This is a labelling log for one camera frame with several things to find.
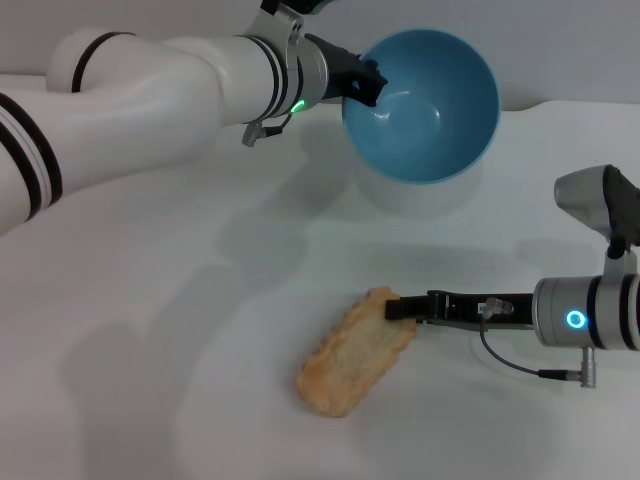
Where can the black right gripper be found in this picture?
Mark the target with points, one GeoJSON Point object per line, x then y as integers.
{"type": "Point", "coordinates": [480, 307]}

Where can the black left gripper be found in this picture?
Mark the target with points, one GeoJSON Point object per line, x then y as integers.
{"type": "Point", "coordinates": [337, 65]}

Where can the blue bowl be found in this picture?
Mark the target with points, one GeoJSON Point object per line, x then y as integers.
{"type": "Point", "coordinates": [430, 115]}

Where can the ridged orange bread loaf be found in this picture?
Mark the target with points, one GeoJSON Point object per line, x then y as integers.
{"type": "Point", "coordinates": [350, 360]}

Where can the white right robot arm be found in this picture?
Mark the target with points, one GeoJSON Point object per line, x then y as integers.
{"type": "Point", "coordinates": [590, 315]}

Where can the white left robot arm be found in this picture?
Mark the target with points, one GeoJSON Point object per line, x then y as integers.
{"type": "Point", "coordinates": [150, 110]}

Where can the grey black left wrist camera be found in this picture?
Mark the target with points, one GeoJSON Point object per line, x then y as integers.
{"type": "Point", "coordinates": [295, 5]}

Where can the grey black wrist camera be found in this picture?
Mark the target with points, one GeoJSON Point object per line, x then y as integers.
{"type": "Point", "coordinates": [595, 200]}
{"type": "Point", "coordinates": [295, 5]}

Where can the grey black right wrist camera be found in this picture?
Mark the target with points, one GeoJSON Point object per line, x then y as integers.
{"type": "Point", "coordinates": [595, 200]}

